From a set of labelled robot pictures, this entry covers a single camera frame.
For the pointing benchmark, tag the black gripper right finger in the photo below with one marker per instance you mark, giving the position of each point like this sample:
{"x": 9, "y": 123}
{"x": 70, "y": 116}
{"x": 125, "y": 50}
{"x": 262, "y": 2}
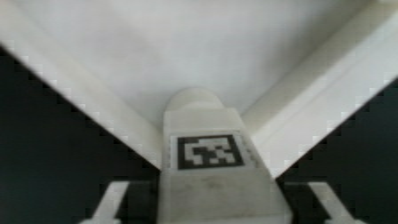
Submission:
{"x": 317, "y": 205}

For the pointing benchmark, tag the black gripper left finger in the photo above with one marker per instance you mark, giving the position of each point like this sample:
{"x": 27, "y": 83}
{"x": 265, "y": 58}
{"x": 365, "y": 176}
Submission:
{"x": 127, "y": 205}

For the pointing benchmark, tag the white table leg with screw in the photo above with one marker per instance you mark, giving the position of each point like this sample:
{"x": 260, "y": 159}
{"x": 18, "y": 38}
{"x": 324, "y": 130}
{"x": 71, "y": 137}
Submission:
{"x": 217, "y": 188}

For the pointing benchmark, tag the white square tabletop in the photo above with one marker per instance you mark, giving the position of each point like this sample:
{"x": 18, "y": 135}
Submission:
{"x": 295, "y": 57}

